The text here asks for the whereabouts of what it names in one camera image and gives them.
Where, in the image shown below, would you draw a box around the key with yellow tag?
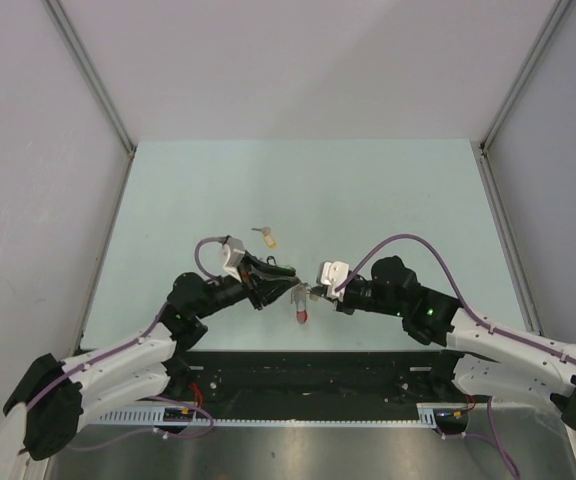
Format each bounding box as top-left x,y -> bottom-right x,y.
252,226 -> 277,249

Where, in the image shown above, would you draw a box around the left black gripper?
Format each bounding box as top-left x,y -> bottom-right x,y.
194,250 -> 298,319

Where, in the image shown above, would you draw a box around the keys with black green tags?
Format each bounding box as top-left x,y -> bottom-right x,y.
266,255 -> 296,275

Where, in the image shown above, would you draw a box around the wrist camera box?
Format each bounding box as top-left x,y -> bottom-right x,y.
222,236 -> 246,281
317,261 -> 350,301

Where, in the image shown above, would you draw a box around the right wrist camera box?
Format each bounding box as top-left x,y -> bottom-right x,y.
317,261 -> 350,301

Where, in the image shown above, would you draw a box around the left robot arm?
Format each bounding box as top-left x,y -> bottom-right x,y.
3,254 -> 300,461

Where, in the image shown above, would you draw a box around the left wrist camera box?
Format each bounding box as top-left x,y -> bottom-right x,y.
222,236 -> 246,281

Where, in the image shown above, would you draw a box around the red handled metal key holder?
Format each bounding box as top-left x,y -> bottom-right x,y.
291,283 -> 310,324

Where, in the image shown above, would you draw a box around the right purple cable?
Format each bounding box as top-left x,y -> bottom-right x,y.
332,233 -> 576,476

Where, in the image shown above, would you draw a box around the white slotted cable duct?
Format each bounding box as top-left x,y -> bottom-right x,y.
91,405 -> 437,429

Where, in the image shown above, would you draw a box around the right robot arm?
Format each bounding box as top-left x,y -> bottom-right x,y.
317,256 -> 576,431

